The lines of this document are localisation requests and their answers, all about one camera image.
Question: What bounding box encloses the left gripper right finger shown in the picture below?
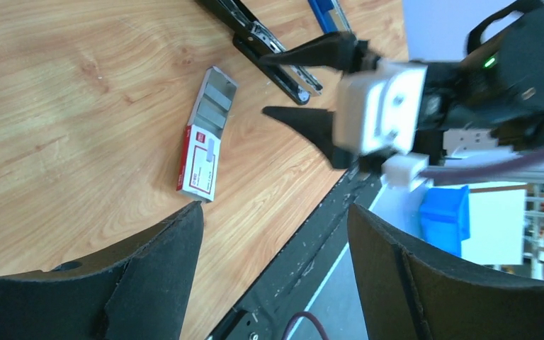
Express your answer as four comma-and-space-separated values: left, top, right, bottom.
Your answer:
347, 205, 544, 339

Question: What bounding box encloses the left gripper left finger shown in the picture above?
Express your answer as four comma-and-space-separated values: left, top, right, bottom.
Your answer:
0, 202, 204, 339

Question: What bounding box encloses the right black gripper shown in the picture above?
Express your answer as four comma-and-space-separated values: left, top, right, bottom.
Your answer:
259, 31, 470, 169

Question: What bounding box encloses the blue stapler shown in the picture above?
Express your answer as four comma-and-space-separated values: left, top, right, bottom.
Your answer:
307, 0, 351, 33

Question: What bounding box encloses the black stapler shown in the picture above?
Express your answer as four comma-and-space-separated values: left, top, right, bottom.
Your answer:
197, 0, 323, 106

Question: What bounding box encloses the red white staple box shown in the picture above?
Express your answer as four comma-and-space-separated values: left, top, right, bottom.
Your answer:
176, 66, 238, 203

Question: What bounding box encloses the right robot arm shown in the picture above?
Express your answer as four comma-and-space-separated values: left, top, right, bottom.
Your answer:
261, 1, 544, 171

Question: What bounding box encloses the blue storage bin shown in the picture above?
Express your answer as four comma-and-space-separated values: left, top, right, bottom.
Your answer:
419, 186, 470, 257

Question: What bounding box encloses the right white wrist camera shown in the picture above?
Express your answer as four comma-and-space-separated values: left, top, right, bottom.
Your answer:
332, 60, 429, 191

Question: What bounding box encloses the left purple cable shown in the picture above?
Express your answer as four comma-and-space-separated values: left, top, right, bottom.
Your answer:
281, 311, 332, 340

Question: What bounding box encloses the purple cable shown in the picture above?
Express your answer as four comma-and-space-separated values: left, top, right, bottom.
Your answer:
417, 136, 544, 186
281, 311, 332, 340

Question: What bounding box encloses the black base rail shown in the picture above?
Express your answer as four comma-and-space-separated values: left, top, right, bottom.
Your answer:
209, 171, 380, 339

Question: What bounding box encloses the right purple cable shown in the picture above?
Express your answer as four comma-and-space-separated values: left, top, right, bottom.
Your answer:
417, 136, 544, 186

